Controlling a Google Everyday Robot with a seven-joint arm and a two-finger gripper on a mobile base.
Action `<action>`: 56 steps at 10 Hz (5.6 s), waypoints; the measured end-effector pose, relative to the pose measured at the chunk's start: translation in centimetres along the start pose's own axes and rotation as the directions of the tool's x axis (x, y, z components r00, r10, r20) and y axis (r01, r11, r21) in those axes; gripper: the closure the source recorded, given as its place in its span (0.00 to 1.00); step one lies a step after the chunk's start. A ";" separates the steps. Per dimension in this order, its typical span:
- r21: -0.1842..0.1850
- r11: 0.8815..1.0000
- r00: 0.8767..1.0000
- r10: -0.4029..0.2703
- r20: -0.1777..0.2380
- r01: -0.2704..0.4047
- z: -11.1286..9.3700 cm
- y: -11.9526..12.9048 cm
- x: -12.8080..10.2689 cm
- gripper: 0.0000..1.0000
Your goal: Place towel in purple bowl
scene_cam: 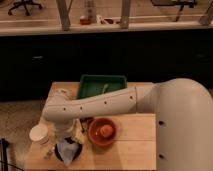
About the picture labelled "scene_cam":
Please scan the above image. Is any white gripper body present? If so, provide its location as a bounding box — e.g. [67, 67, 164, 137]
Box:
[54, 119, 76, 140]

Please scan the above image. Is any light blue towel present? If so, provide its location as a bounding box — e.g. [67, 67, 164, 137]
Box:
[57, 138, 79, 165]

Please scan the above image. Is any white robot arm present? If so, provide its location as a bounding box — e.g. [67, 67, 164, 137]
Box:
[42, 78, 213, 171]

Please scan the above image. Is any orange bowl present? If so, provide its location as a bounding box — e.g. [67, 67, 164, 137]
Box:
[88, 118, 116, 147]

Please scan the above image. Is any white cup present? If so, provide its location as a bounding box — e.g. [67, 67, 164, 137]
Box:
[29, 124, 49, 144]

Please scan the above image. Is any orange fruit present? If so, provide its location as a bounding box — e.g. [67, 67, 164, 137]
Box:
[100, 125, 113, 138]

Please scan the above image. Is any green plastic tray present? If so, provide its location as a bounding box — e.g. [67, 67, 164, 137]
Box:
[77, 75, 127, 99]

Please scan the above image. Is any red object on shelf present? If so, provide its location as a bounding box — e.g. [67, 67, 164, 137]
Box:
[79, 16, 92, 25]

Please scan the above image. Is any black office chair left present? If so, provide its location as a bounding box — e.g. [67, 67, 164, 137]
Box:
[8, 0, 43, 16]

